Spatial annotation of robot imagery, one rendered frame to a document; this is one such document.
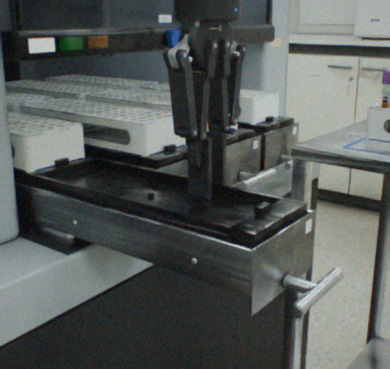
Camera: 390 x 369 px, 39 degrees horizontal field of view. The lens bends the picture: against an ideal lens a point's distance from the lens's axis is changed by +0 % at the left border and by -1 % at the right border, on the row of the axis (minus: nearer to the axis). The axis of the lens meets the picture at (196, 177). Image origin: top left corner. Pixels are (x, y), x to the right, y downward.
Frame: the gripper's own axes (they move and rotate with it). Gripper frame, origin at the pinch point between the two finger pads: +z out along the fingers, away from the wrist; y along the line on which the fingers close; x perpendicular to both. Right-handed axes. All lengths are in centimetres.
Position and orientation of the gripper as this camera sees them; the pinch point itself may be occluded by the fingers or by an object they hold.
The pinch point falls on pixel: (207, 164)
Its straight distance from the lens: 65.4
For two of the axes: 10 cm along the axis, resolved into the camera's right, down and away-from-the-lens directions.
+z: 0.0, 9.6, 2.9
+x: 8.0, 1.7, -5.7
